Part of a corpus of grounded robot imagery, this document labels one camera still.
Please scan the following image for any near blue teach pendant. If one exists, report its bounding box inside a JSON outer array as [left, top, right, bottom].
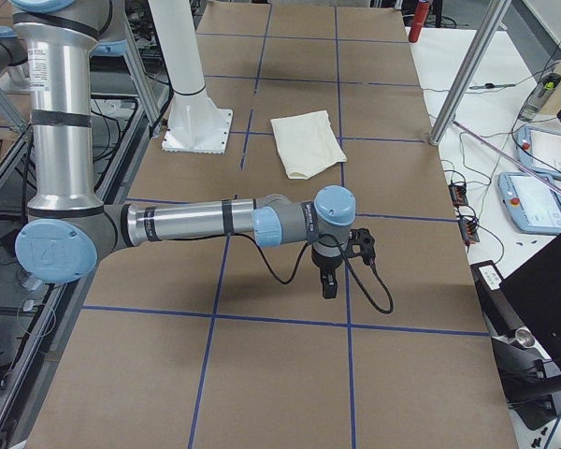
[[497, 172, 561, 235]]

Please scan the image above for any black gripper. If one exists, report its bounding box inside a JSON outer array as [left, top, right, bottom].
[[311, 228, 375, 299]]

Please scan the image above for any blue teach pendant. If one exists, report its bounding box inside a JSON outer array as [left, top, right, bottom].
[[514, 124, 561, 181], [497, 172, 561, 235]]

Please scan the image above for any orange circuit board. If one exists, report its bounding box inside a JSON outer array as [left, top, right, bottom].
[[457, 215, 480, 247], [448, 181, 469, 208]]

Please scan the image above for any reacher grabber stick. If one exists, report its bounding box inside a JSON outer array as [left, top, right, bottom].
[[453, 121, 561, 195]]

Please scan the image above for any far blue teach pendant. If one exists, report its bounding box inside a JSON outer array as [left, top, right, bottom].
[[514, 124, 561, 181]]

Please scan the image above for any red cylinder bottle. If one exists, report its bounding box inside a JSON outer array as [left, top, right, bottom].
[[408, 0, 431, 43]]

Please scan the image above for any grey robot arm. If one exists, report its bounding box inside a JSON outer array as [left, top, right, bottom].
[[0, 25, 29, 85], [12, 1, 376, 298]]

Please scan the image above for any aluminium frame post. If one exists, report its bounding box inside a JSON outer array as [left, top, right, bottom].
[[429, 0, 511, 146]]

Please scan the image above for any clear water bottle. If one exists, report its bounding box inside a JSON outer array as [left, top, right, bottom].
[[518, 72, 561, 123]]

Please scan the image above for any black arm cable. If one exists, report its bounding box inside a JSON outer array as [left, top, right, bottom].
[[223, 231, 396, 314]]

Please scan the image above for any cream long-sleeve cat shirt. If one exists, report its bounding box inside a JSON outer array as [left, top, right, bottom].
[[270, 110, 347, 180]]

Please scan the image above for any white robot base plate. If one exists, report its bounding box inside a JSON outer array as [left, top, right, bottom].
[[149, 0, 233, 154]]

